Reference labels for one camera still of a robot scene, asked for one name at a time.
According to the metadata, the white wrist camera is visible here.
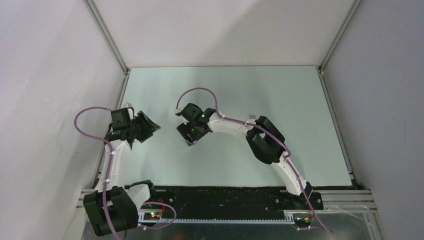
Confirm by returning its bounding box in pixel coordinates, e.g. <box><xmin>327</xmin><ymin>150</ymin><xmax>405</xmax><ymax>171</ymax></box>
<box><xmin>174</xmin><ymin>108</ymin><xmax>183</xmax><ymax>117</ymax></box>
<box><xmin>121</xmin><ymin>102</ymin><xmax>135</xmax><ymax>120</ymax></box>

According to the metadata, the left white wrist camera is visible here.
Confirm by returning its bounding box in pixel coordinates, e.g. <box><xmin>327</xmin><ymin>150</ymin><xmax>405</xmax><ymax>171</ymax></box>
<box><xmin>121</xmin><ymin>102</ymin><xmax>135</xmax><ymax>120</ymax></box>

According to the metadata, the left aluminium corner post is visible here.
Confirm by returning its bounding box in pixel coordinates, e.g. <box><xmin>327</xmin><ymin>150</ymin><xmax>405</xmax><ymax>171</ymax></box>
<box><xmin>83</xmin><ymin>0</ymin><xmax>129</xmax><ymax>74</ymax></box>

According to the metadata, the right aluminium corner post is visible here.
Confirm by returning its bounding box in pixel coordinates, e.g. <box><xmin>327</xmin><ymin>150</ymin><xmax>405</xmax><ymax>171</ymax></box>
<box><xmin>318</xmin><ymin>0</ymin><xmax>363</xmax><ymax>72</ymax></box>

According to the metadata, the grey cable duct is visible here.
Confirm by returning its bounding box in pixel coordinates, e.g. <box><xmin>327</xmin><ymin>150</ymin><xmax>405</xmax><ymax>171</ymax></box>
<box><xmin>138</xmin><ymin>211</ymin><xmax>295</xmax><ymax>225</ymax></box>

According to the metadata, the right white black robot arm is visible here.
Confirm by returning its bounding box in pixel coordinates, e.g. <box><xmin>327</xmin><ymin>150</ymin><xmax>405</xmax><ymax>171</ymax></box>
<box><xmin>175</xmin><ymin>103</ymin><xmax>324</xmax><ymax>211</ymax></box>

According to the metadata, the aluminium corner post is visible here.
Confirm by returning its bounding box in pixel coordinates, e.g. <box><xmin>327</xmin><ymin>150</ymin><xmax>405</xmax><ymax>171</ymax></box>
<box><xmin>318</xmin><ymin>0</ymin><xmax>363</xmax><ymax>72</ymax></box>
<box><xmin>83</xmin><ymin>0</ymin><xmax>129</xmax><ymax>74</ymax></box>

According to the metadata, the aluminium frame rail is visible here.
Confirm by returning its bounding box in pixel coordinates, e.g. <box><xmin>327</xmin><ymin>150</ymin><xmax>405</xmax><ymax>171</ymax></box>
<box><xmin>76</xmin><ymin>188</ymin><xmax>379</xmax><ymax>213</ymax></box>

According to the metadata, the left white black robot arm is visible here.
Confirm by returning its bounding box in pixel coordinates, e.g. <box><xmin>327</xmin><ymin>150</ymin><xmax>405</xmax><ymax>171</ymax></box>
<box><xmin>83</xmin><ymin>103</ymin><xmax>161</xmax><ymax>237</ymax></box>

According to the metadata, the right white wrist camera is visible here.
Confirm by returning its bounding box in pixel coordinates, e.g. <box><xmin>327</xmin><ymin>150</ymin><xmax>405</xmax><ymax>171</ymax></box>
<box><xmin>174</xmin><ymin>108</ymin><xmax>183</xmax><ymax>117</ymax></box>

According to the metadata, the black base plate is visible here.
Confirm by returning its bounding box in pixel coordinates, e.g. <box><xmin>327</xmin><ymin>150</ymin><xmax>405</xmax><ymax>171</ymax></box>
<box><xmin>146</xmin><ymin>186</ymin><xmax>324</xmax><ymax>221</ymax></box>

